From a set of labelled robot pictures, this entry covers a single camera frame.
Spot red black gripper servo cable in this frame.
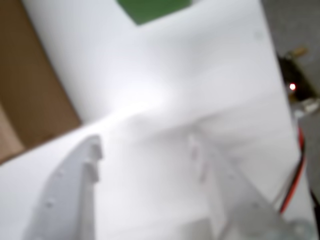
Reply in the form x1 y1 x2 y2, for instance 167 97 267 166
271 124 307 216

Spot green cube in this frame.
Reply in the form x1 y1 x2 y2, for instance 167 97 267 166
116 0 195 26

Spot dark circuit board red LED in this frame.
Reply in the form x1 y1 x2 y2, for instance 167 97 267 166
277 46 320 114

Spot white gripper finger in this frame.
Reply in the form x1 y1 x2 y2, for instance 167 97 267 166
23 134 104 240
186 134 292 240

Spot brown cardboard box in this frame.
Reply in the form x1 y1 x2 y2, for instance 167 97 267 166
0 0 82 165

